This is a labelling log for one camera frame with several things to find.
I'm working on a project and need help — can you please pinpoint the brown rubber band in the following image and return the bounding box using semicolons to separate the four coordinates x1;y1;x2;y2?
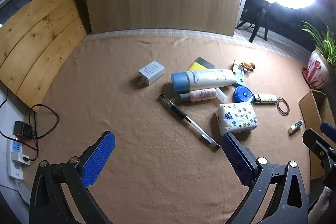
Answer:
276;97;290;116

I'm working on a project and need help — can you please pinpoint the small white plastic cap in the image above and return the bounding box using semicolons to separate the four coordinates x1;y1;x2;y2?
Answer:
215;88;227;103

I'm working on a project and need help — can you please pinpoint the black light tripod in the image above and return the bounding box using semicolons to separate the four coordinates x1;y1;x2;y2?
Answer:
236;1;272;43

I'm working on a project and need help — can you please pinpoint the white power adapter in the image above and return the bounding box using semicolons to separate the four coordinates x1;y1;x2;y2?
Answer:
135;61;165;86

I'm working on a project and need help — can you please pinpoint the pine wood headboard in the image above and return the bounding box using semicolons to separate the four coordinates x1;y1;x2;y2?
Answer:
1;0;91;109

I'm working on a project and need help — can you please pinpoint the white power strip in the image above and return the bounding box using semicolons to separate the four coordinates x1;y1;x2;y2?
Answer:
7;135;30;181

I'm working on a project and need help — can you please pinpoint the yellow black notepad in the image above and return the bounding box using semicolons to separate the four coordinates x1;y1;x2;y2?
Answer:
187;57;215;71

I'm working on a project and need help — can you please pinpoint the white blue-capped lotion tube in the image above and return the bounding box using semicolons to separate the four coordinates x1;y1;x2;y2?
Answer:
171;69;236;93

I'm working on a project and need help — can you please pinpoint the blue round tape measure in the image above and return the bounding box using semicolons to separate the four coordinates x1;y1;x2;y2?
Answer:
233;86;255;103

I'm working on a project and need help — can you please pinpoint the green white lip balm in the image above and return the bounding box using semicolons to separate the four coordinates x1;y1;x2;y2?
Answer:
288;119;303;134

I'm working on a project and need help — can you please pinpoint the black charger with cable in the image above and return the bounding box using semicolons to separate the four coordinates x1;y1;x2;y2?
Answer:
1;103;60;162

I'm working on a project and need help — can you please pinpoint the gloved right hand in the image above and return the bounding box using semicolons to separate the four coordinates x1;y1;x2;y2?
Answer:
308;186;336;224

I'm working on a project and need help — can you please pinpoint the red white plant pot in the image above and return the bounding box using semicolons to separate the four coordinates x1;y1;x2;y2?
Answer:
301;47;334;90

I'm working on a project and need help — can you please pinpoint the cardboard box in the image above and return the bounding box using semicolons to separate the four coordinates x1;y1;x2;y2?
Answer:
299;90;335;180

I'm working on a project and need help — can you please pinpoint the patterned tissue pack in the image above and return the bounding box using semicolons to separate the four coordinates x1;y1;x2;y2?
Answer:
217;102;258;136

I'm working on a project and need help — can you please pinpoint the small pink bottle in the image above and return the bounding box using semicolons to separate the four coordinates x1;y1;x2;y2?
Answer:
180;88;217;102

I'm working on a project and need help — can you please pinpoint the orange red toy keychain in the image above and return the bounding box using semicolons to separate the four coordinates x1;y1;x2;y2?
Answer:
239;61;255;71

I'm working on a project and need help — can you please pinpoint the green spider plant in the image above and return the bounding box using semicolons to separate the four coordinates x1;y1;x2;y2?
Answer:
300;21;336;73

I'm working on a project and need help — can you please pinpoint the black gel pen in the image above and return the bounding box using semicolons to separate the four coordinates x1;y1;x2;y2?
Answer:
159;94;221;151

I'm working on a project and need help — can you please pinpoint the wooden clothespin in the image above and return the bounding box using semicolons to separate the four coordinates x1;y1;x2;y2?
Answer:
232;60;240;73

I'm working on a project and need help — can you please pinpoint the white patterned small tube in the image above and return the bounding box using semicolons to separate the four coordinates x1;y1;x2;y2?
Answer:
253;93;278;104

